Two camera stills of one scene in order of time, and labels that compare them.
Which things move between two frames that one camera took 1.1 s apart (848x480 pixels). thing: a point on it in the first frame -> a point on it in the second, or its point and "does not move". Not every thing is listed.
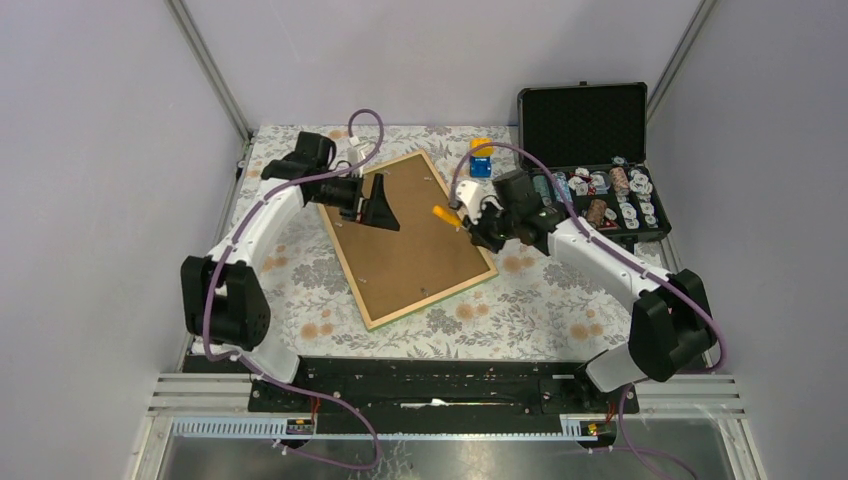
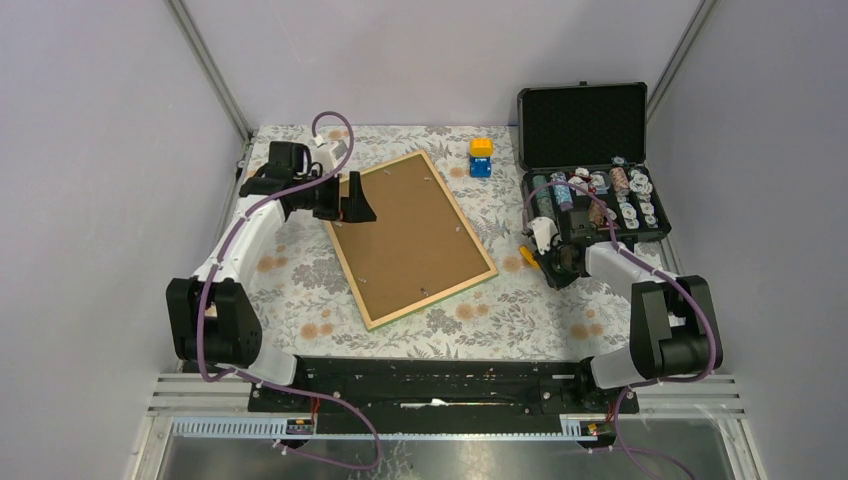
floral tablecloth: [541, 305] does not move
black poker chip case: [595, 137] does not move
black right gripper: [477, 232] -> [555, 280]
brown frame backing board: [428, 257] does not move
